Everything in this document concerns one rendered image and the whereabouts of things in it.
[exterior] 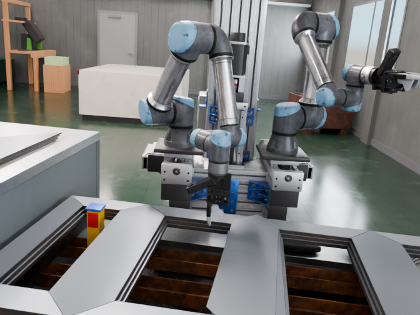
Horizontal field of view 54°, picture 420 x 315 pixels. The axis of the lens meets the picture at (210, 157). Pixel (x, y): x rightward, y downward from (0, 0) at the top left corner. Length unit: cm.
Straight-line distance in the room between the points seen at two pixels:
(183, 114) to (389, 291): 110
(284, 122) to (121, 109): 586
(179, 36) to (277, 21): 1103
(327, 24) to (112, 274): 139
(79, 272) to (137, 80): 636
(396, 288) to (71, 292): 93
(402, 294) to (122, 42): 1165
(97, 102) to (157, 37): 514
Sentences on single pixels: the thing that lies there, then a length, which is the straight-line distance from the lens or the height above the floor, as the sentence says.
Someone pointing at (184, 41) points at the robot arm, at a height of 151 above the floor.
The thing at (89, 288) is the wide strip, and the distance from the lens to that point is 121.
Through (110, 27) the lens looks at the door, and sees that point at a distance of 1257.
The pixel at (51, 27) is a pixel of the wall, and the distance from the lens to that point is 1307.
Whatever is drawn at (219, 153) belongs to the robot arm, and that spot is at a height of 115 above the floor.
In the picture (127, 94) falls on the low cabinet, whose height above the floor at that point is 52.
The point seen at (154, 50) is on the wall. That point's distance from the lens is 1243.
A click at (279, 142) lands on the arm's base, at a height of 109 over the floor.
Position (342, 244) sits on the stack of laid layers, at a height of 83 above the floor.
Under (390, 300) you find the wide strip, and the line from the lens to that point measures 133.
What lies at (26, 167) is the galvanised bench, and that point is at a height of 105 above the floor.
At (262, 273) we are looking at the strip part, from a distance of 131.
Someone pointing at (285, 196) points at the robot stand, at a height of 87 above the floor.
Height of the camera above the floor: 152
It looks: 16 degrees down
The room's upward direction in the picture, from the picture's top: 4 degrees clockwise
